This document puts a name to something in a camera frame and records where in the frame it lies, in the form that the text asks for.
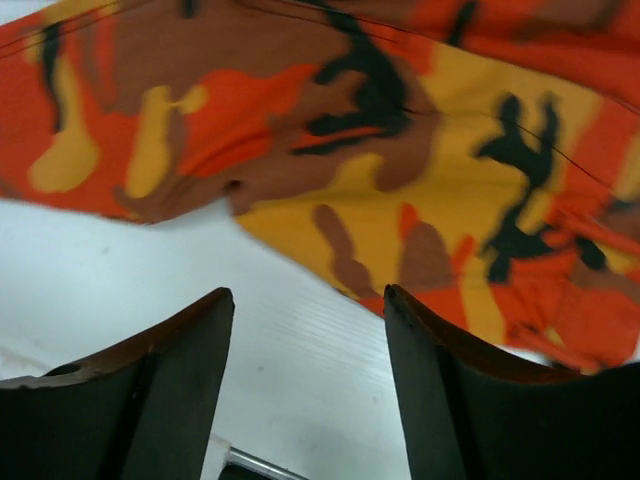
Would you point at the aluminium side rail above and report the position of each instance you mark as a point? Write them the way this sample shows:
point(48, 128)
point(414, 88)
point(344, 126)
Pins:
point(260, 466)

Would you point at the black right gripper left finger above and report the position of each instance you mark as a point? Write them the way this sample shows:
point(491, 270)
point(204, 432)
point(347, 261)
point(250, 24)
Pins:
point(140, 409)

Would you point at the orange camouflage trousers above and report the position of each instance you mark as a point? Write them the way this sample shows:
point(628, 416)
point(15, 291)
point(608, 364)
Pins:
point(483, 155)

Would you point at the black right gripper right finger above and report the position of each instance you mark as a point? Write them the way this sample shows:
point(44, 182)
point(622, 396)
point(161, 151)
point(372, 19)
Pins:
point(470, 410)

